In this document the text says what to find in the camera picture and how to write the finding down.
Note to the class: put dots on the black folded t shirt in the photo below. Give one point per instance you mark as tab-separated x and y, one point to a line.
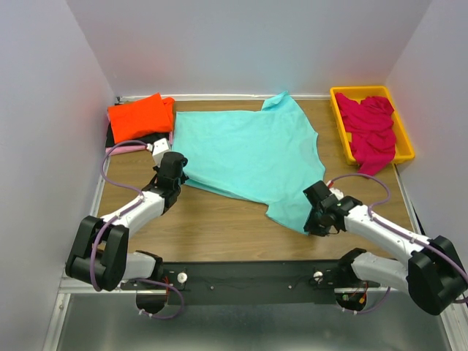
120	137

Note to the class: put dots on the yellow plastic bin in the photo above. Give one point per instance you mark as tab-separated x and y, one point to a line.
404	150

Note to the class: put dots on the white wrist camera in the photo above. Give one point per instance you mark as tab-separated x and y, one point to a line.
158	149
336	192

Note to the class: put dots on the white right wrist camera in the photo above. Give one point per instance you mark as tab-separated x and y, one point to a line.
336	192

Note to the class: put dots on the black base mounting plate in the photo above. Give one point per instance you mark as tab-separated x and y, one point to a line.
251	283

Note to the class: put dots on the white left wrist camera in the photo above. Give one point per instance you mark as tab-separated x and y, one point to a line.
158	149

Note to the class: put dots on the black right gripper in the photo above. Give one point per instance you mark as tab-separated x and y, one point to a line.
316	229

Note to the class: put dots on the teal t shirt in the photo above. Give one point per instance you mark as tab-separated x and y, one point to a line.
269	156

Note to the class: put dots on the magenta crumpled t shirt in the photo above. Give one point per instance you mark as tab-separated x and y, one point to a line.
370	123

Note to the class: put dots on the pink folded t shirt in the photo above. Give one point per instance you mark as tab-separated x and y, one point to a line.
133	146

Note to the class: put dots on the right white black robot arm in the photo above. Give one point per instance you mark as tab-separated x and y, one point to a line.
429	270

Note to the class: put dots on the aluminium frame rail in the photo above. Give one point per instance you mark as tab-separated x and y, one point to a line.
110	320

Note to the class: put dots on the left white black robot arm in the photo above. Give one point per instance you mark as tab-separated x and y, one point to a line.
99	252

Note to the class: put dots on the orange folded t shirt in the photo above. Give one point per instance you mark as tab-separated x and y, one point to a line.
151	114

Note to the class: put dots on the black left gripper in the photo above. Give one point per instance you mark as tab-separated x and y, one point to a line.
183	178

